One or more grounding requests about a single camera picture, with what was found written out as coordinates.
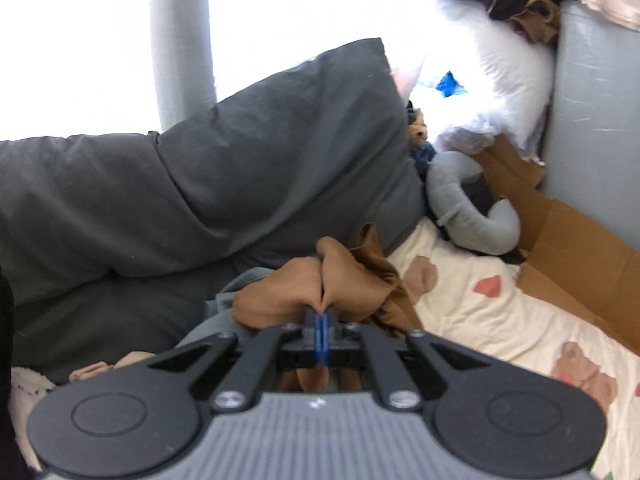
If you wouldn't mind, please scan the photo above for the brown printed t-shirt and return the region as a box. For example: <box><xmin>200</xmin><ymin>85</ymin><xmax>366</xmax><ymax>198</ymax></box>
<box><xmin>230</xmin><ymin>222</ymin><xmax>426</xmax><ymax>394</ymax></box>

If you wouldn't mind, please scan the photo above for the blue denim garment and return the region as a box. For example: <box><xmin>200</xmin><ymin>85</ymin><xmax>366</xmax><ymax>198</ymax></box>
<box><xmin>176</xmin><ymin>266</ymin><xmax>273</xmax><ymax>348</ymax></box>

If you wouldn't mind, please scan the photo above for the beige cloth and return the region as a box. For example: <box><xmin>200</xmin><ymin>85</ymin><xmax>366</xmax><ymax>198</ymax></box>
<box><xmin>68</xmin><ymin>351</ymin><xmax>154</xmax><ymax>382</ymax></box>

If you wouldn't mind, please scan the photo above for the cream bear print bedsheet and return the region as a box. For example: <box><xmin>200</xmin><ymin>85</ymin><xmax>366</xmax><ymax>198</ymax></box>
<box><xmin>390</xmin><ymin>220</ymin><xmax>639</xmax><ymax>479</ymax></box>

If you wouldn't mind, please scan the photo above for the grey neck pillow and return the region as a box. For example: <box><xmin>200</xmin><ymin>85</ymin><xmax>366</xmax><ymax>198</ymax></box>
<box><xmin>425</xmin><ymin>152</ymin><xmax>521</xmax><ymax>256</ymax></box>

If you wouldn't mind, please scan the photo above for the dark grey pillow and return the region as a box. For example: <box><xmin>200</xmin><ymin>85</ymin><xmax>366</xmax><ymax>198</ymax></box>
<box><xmin>1</xmin><ymin>38</ymin><xmax>423</xmax><ymax>382</ymax></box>

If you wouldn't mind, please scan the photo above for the small teddy bear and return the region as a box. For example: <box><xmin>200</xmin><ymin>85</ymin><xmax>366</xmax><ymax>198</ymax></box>
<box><xmin>406</xmin><ymin>101</ymin><xmax>436</xmax><ymax>182</ymax></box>

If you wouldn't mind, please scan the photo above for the brown cardboard sheet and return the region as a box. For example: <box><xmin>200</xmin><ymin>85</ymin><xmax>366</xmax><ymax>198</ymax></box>
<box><xmin>474</xmin><ymin>136</ymin><xmax>640</xmax><ymax>352</ymax></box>

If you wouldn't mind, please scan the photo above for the white pillow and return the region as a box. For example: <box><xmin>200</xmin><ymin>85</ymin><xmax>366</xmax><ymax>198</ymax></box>
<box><xmin>408</xmin><ymin>0</ymin><xmax>554</xmax><ymax>158</ymax></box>

